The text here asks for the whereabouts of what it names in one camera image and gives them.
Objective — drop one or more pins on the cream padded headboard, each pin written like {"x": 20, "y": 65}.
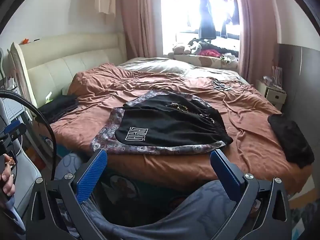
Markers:
{"x": 75, "y": 52}

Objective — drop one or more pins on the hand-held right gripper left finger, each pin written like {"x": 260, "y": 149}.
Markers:
{"x": 92, "y": 175}

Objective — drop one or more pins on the white nightstand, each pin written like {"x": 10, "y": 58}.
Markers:
{"x": 275, "y": 96}

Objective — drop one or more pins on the small green packet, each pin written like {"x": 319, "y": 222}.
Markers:
{"x": 48, "y": 98}

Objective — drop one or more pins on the patterned window cushion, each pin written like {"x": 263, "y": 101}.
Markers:
{"x": 200, "y": 60}

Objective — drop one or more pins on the dark grey panel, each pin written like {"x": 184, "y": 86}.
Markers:
{"x": 300, "y": 80}

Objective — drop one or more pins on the small orange object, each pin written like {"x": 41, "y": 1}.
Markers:
{"x": 25, "y": 40}

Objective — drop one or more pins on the hanging dark long garment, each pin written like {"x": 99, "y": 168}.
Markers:
{"x": 207, "y": 22}

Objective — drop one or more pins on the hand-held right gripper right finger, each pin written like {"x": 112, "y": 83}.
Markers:
{"x": 225, "y": 172}

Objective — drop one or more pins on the pink curtain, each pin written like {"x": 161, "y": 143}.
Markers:
{"x": 255, "y": 30}
{"x": 140, "y": 17}

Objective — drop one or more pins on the hanging dark short garments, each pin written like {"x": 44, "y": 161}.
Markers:
{"x": 235, "y": 12}

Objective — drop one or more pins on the person's left forearm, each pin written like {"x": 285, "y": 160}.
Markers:
{"x": 13, "y": 212}

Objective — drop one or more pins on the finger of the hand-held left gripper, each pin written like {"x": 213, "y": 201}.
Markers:
{"x": 13, "y": 128}

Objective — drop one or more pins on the pile of clothes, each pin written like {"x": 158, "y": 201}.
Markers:
{"x": 212, "y": 48}

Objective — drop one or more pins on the black pants with patterned trim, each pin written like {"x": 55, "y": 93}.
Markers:
{"x": 162, "y": 125}

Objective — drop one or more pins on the grey case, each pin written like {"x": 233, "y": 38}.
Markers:
{"x": 25, "y": 175}

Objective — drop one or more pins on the person's left hand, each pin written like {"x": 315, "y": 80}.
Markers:
{"x": 7, "y": 182}

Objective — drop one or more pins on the black crumpled cloth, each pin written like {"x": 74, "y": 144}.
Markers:
{"x": 57, "y": 107}

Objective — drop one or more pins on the black folded cloth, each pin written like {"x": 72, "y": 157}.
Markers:
{"x": 290, "y": 140}

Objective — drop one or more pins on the orange-brown blanket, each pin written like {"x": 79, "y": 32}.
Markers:
{"x": 250, "y": 120}

